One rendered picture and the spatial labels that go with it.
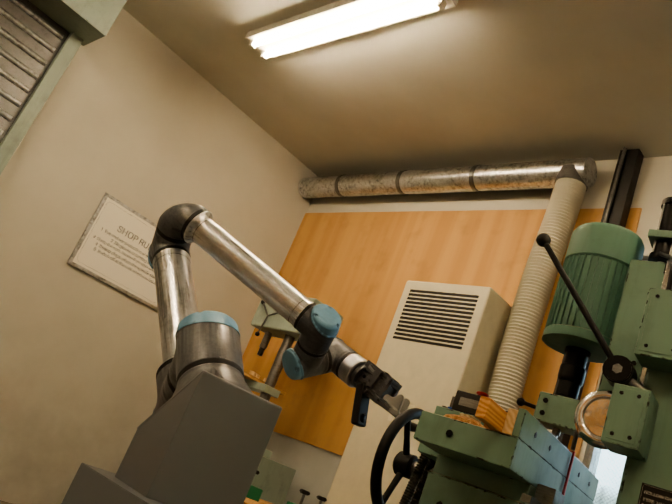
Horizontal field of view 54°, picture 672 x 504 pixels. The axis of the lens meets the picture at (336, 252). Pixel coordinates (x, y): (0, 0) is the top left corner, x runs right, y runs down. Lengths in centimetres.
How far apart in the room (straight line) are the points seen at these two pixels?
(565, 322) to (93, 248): 294
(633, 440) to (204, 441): 82
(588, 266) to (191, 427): 98
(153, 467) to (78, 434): 281
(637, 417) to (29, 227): 320
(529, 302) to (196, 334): 202
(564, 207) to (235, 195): 217
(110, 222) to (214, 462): 279
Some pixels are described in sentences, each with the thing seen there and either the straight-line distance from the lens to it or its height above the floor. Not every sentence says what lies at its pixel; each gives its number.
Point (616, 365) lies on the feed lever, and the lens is 150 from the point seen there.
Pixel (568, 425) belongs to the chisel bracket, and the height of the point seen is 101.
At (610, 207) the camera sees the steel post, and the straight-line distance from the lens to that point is 344.
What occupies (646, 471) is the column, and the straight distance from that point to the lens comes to 149.
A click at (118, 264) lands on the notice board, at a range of 408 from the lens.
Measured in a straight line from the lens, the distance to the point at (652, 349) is 147.
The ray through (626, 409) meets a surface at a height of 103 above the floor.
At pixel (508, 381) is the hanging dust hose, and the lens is 312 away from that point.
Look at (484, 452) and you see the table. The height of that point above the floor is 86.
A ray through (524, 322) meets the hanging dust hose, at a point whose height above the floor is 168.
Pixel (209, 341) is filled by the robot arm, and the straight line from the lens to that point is 152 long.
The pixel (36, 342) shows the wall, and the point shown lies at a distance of 396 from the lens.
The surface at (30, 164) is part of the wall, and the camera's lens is 392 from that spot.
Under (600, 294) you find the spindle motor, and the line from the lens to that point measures 168.
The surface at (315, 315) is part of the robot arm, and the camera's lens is 180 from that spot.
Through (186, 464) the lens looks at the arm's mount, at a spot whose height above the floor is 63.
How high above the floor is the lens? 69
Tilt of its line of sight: 18 degrees up
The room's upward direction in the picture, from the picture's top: 23 degrees clockwise
